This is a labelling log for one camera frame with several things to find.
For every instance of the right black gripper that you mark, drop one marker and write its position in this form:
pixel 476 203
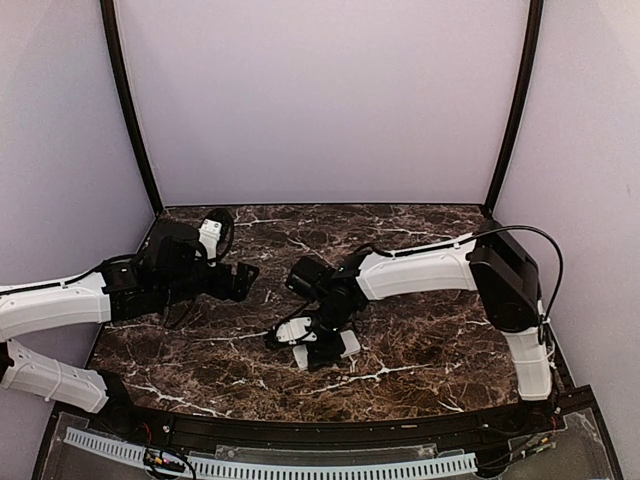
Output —
pixel 325 353

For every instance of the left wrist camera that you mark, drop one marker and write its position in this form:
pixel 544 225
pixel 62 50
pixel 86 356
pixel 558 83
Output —
pixel 216 234

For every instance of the left black frame post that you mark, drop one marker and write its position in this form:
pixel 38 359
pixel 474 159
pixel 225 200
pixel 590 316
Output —
pixel 128 109

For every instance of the white remote control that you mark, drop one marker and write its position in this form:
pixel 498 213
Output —
pixel 353 347

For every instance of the white slotted cable duct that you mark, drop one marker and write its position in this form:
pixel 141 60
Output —
pixel 234 462

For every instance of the black front rail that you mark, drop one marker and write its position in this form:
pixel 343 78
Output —
pixel 481 429

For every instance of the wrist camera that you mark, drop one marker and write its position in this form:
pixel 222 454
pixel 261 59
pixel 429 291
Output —
pixel 216 234
pixel 292 332

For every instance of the black frame post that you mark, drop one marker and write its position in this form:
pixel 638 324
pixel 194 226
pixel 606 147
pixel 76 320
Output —
pixel 526 64
pixel 128 109

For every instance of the right black frame post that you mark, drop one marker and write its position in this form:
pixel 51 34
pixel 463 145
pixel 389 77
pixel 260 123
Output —
pixel 526 64

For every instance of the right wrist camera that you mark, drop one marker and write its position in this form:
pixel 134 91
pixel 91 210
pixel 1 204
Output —
pixel 292 332

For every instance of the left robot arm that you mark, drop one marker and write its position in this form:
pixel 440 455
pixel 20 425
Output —
pixel 178 262

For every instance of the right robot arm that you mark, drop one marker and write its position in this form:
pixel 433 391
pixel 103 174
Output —
pixel 490 262

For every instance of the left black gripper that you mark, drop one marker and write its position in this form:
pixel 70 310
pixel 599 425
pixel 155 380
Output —
pixel 238 291

